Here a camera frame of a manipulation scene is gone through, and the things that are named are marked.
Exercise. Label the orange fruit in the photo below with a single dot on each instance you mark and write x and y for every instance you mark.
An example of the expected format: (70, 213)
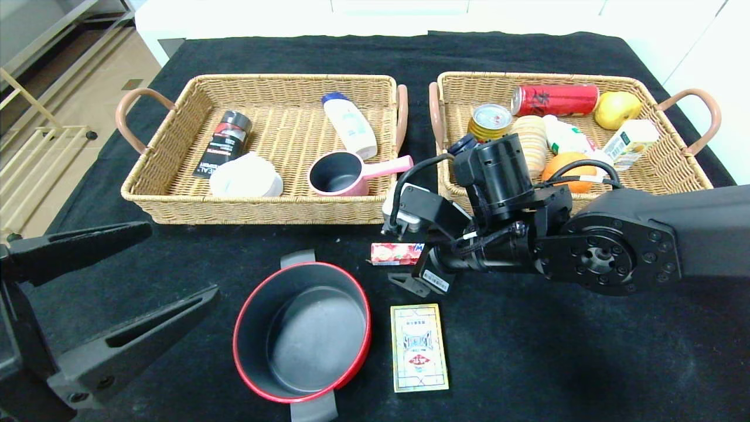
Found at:
(583, 187)

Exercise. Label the gold Red Bull can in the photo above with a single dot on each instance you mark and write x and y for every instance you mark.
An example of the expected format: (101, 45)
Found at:
(489, 117)

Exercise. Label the white bottle blue cap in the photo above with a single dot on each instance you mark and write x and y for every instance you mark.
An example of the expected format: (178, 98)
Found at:
(351, 128)

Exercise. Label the grey metal shelf unit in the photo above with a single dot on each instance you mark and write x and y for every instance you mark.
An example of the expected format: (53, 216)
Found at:
(58, 35)

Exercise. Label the playing card box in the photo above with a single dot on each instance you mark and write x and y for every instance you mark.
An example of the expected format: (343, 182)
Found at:
(419, 349)

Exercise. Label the pink saucepan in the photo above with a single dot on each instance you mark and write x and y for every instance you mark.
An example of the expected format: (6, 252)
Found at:
(335, 174)

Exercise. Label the sandwich biscuits roll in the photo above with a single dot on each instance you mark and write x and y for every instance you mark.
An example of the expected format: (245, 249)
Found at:
(536, 138)

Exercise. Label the black tablecloth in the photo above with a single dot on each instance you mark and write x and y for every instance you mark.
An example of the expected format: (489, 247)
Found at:
(527, 363)

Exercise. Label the blue chewing gum bottle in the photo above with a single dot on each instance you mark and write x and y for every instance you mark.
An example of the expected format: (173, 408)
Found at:
(460, 145)

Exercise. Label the white green juice carton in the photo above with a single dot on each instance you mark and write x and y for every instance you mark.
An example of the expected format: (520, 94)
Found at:
(630, 142)

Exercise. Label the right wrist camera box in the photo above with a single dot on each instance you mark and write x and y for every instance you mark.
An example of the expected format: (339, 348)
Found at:
(428, 208)

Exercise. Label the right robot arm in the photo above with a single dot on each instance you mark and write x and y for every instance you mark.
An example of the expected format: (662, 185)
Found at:
(644, 234)

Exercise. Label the black red cleanser tube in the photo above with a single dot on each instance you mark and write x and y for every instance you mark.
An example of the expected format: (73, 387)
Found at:
(225, 145)

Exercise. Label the Hi-Chew candy stick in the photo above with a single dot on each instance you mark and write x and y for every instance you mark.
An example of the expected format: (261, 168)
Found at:
(395, 254)

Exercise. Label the red black cooking pot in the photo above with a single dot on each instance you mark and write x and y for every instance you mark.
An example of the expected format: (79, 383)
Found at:
(316, 340)

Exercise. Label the white bowl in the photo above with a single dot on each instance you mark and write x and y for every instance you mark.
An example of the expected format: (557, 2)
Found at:
(246, 177)

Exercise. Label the yellow pear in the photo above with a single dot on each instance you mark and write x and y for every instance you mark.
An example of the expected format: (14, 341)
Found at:
(615, 110)

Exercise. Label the white yogurt drink bottle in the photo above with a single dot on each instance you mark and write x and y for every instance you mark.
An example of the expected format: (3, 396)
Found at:
(565, 139)

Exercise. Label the light wooden rack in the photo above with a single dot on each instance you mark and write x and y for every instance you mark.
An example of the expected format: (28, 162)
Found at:
(64, 130)

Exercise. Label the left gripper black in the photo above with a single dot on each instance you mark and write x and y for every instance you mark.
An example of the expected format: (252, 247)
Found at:
(13, 344)

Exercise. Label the red soda can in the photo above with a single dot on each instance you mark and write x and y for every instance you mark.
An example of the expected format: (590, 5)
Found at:
(556, 99)

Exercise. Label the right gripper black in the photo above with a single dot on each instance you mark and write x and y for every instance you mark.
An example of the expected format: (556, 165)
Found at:
(432, 278)

